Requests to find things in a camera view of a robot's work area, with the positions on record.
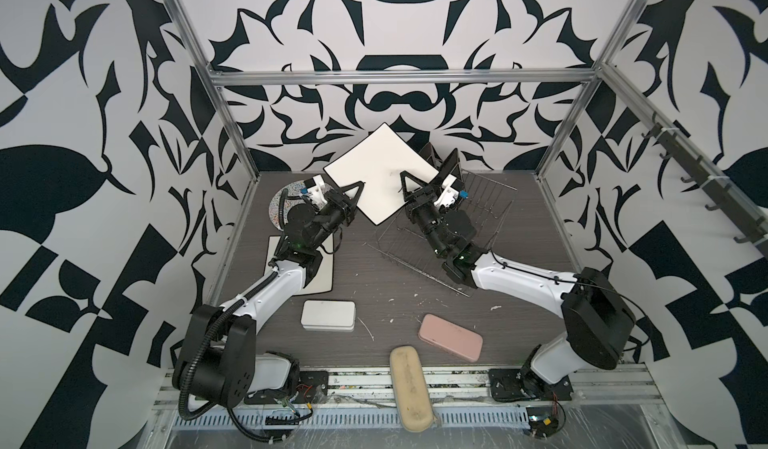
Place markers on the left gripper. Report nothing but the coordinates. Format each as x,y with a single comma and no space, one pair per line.
342,206

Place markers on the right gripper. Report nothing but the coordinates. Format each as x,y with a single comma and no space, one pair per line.
427,206

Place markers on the white square plate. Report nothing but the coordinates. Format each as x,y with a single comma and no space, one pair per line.
377,161

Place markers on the cream square plate black rim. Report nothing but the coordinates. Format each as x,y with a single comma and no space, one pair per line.
321,283

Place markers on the round speckled plate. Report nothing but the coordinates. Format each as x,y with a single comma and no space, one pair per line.
283,201

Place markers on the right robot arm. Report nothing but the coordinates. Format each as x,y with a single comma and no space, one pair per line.
597,319

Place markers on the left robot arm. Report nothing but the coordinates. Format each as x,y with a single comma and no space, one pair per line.
217,362

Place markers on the large black square plate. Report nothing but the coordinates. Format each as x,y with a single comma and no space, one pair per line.
430,155

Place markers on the white rectangular case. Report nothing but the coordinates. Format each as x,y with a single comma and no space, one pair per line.
328,315

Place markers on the pink rectangular case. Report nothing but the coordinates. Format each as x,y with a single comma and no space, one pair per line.
451,338

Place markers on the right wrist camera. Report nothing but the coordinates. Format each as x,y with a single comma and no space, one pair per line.
451,191

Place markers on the wire dish rack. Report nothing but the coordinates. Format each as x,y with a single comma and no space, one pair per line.
401,242

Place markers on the black wall hook rail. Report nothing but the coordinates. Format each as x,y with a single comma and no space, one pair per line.
700,172

